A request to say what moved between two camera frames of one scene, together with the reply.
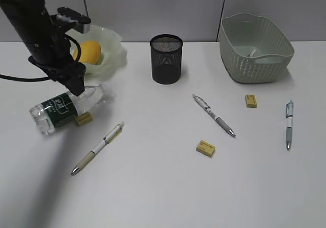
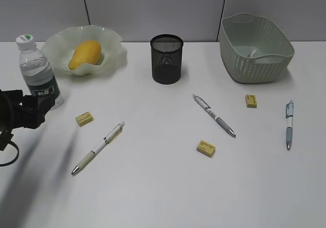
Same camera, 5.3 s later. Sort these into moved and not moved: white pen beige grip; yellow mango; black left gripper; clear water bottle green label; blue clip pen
Moved: clear water bottle green label; black left gripper
Not moved: blue clip pen; yellow mango; white pen beige grip
